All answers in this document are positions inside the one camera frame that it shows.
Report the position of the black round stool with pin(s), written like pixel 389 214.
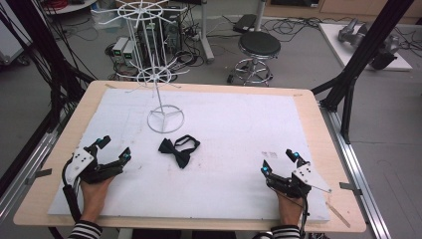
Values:
pixel 255 56

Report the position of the white foam mat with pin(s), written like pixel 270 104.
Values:
pixel 212 166

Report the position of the grey metal post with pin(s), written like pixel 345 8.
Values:
pixel 205 33

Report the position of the black metal stand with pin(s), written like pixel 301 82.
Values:
pixel 361 66
pixel 40 59

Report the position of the person's left striped sleeve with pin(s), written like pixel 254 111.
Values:
pixel 85 230

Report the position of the dark computer tower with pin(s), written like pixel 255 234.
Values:
pixel 166 33

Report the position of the person's right striped sleeve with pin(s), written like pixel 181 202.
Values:
pixel 284 232

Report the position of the white floor board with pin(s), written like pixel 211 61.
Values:
pixel 361 46

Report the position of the person's right hand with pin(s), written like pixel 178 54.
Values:
pixel 290 209

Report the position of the person's left hand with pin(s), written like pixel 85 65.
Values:
pixel 94 195

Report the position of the black bow tie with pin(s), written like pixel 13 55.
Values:
pixel 178 149

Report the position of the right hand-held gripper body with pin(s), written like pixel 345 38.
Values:
pixel 295 181

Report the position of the grey power supply box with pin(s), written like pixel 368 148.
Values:
pixel 130 53
pixel 119 49

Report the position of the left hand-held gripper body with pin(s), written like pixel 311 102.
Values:
pixel 87 166

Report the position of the aluminium rail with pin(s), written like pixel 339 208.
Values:
pixel 23 172
pixel 358 172

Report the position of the wooden stick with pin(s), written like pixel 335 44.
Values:
pixel 337 214

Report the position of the black flat box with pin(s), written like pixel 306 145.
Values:
pixel 245 23

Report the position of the person's striped sleeve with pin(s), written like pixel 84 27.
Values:
pixel 85 230
pixel 284 232

